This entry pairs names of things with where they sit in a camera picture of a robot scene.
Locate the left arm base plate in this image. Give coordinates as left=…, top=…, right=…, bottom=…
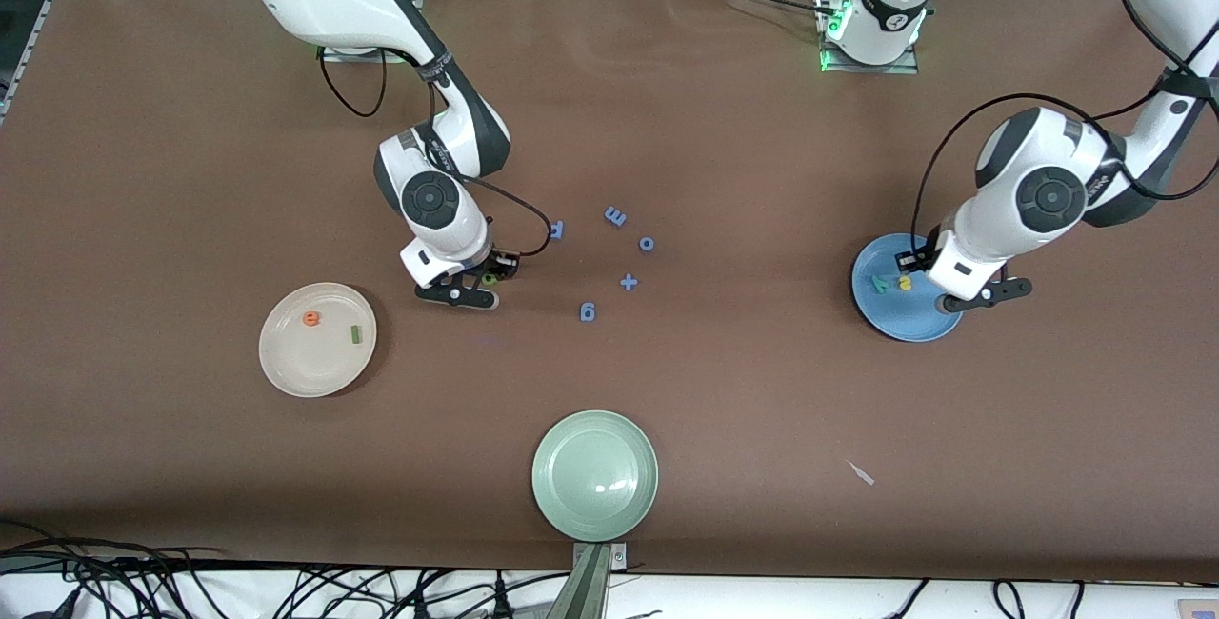
left=819, top=0, right=920, bottom=75

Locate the silver table edge rail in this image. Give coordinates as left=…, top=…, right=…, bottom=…
left=0, top=0, right=96, bottom=125

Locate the beige plate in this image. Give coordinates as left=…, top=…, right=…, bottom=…
left=258, top=282, right=378, bottom=399

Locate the black cable bundle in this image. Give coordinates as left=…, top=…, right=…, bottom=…
left=0, top=519, right=572, bottom=619

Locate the blue plate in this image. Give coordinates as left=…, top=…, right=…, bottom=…
left=851, top=233, right=965, bottom=344

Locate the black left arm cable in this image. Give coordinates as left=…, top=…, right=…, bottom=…
left=909, top=0, right=1219, bottom=263

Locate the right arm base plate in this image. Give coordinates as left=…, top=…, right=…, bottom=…
left=319, top=43, right=422, bottom=63

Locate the brown table cover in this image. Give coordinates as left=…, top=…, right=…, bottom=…
left=0, top=0, right=1219, bottom=584

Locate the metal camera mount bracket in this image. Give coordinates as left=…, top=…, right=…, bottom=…
left=548, top=541, right=629, bottom=619

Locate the pale green plate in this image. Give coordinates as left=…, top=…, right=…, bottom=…
left=531, top=409, right=660, bottom=543

